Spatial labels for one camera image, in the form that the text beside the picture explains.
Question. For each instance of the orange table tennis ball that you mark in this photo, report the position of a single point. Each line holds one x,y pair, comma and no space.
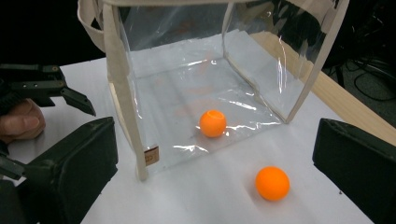
272,183
213,123

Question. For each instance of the clear bag with beige trim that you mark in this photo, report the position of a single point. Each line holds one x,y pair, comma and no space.
120,93

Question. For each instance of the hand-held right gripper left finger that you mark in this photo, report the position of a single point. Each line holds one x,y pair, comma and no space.
77,161

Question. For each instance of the white table cover sheet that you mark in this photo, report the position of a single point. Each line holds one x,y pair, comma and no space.
202,202

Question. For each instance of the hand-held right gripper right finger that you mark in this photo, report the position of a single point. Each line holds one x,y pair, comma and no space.
358,161

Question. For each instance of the wooden table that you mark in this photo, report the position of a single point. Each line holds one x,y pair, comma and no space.
342,99

